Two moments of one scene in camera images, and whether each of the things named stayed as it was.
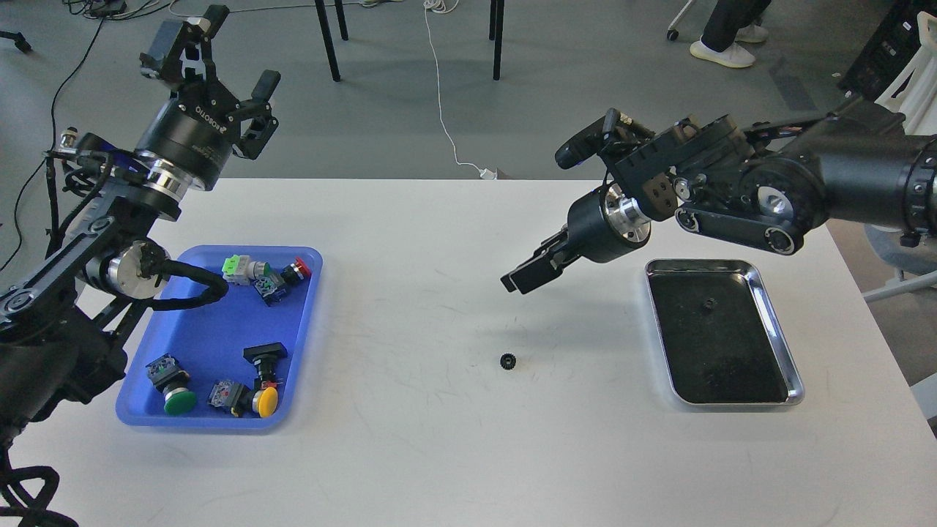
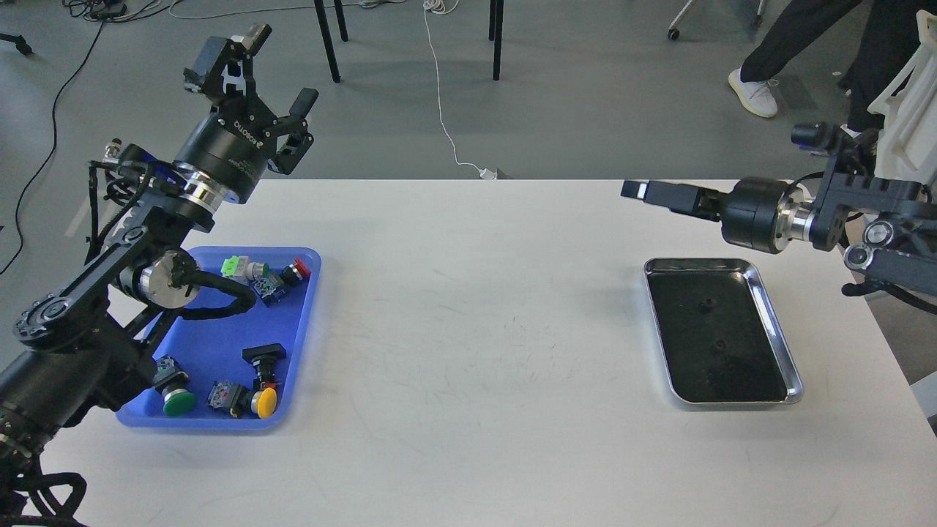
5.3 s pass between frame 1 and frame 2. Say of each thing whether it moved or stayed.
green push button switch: stayed
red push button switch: stayed
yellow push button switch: stayed
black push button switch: stayed
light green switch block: stayed
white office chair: moved
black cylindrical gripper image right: moved
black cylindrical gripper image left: moved
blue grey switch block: stayed
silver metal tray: stayed
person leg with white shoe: moved
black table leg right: stayed
